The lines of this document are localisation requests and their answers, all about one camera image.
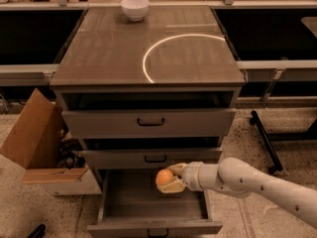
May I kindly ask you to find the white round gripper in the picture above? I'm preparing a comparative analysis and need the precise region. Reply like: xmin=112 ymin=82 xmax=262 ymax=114
xmin=157 ymin=162 xmax=203 ymax=193

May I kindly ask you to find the orange fruit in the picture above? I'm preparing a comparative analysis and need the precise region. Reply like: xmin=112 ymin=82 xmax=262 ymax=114
xmin=156 ymin=169 xmax=173 ymax=185

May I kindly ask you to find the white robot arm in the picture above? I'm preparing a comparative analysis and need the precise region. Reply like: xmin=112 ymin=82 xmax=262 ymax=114
xmin=156 ymin=158 xmax=317 ymax=228

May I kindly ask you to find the grey middle drawer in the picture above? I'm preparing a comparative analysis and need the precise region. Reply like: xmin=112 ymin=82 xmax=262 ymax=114
xmin=82 ymin=148 xmax=222 ymax=170

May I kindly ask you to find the grey drawer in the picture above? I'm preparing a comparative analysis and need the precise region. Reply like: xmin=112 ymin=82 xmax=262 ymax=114
xmin=62 ymin=108 xmax=236 ymax=139
xmin=82 ymin=148 xmax=222 ymax=170
xmin=87 ymin=169 xmax=222 ymax=238

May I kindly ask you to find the grey bottom drawer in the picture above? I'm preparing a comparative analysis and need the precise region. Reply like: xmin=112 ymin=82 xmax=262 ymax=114
xmin=87 ymin=169 xmax=222 ymax=238

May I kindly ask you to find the grey drawer cabinet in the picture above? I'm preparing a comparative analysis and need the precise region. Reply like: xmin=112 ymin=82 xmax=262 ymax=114
xmin=49 ymin=5 xmax=248 ymax=171

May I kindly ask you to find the grey top drawer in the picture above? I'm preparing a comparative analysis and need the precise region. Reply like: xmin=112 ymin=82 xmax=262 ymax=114
xmin=62 ymin=108 xmax=236 ymax=139

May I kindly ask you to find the brown cardboard box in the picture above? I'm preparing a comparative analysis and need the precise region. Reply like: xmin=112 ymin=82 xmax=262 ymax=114
xmin=1 ymin=89 xmax=101 ymax=195

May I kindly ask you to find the black metal stand base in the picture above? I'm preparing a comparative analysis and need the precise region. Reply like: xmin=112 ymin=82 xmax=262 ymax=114
xmin=250 ymin=110 xmax=317 ymax=175

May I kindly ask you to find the black object on floor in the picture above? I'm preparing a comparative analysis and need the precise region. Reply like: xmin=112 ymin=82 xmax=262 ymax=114
xmin=27 ymin=224 xmax=46 ymax=238

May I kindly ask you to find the white ceramic bowl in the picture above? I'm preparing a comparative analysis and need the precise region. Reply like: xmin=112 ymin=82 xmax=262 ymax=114
xmin=121 ymin=0 xmax=150 ymax=21

